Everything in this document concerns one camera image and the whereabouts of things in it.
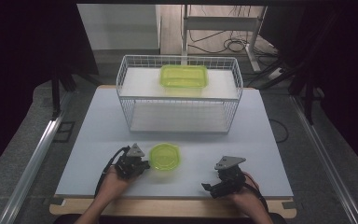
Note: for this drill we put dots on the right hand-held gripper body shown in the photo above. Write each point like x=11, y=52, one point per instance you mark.
x=230, y=162

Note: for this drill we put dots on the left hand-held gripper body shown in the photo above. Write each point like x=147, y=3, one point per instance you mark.
x=135, y=151

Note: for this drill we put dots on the round green plastic container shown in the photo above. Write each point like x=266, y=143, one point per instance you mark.
x=164, y=156

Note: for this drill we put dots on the rectangular green plastic container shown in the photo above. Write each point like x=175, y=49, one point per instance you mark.
x=183, y=76

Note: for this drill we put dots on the person's left hand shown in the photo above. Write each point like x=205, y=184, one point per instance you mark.
x=116, y=185

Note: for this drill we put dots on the person's right hand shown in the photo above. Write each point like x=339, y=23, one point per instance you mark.
x=250, y=200

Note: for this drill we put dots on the wooden table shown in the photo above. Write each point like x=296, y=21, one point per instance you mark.
x=174, y=207

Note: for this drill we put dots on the pale grey table mat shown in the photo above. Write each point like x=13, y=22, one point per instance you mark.
x=105, y=124

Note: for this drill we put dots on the black metal stand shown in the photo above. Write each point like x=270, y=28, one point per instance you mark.
x=308, y=99
x=55, y=93

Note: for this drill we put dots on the white power strip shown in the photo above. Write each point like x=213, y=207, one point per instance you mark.
x=275, y=73

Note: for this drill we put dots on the aluminium rail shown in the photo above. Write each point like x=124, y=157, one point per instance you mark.
x=32, y=161
x=323, y=155

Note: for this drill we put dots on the white metal desk frame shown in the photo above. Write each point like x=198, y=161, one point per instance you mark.
x=220, y=23

